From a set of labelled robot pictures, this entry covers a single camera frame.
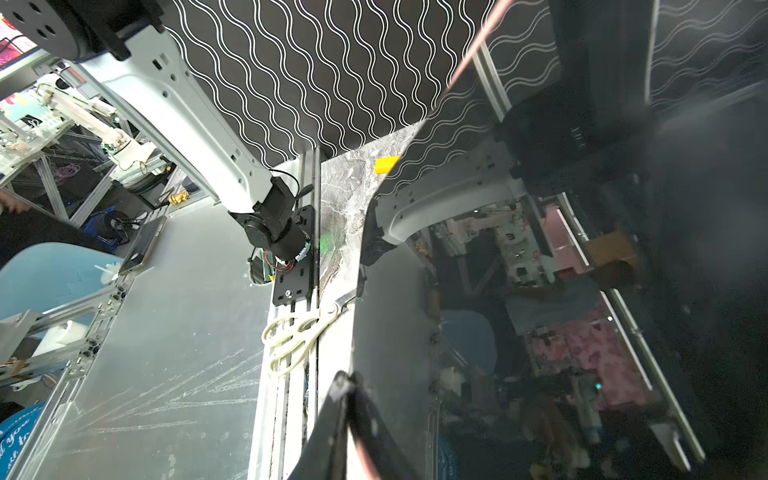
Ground yellow rectangular block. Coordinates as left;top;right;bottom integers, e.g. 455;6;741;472
374;155;400;175

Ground beige handled scissors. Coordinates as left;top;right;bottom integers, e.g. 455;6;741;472
261;289;357;377

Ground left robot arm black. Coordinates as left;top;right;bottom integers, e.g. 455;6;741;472
1;1;311;264

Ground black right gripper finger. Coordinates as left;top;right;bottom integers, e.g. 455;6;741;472
289;371;419;479

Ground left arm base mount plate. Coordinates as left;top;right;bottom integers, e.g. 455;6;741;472
247;205;318;306

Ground phone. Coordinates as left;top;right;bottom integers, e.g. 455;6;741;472
349;1;767;479

